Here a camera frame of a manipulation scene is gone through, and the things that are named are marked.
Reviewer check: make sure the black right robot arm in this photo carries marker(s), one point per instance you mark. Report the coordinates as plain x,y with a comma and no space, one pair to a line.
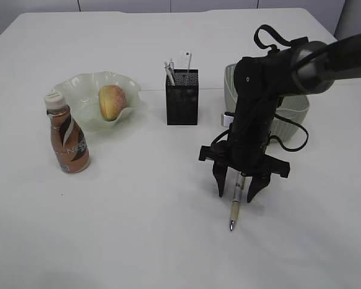
290,68

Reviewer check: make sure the sugared bread roll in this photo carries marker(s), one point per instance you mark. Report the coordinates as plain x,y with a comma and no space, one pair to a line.
112,100

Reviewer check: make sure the brown coffee bottle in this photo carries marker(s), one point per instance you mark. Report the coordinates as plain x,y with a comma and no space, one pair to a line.
67,138

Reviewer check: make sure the black mesh pen holder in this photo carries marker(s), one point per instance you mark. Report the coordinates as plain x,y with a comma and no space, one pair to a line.
182,98

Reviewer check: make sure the white grey pen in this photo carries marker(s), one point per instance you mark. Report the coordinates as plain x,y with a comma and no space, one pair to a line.
170,72

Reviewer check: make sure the beige pen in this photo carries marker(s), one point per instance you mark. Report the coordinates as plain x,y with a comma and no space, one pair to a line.
236,201

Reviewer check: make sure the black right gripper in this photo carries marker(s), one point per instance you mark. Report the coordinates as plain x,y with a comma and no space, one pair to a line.
245,148

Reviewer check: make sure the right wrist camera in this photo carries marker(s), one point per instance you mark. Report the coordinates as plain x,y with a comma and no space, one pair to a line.
227,119

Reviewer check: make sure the transparent plastic ruler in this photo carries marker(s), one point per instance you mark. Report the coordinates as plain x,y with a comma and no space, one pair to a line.
184,60

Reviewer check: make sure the pale green plastic basket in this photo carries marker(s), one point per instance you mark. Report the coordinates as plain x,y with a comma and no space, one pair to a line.
293,108

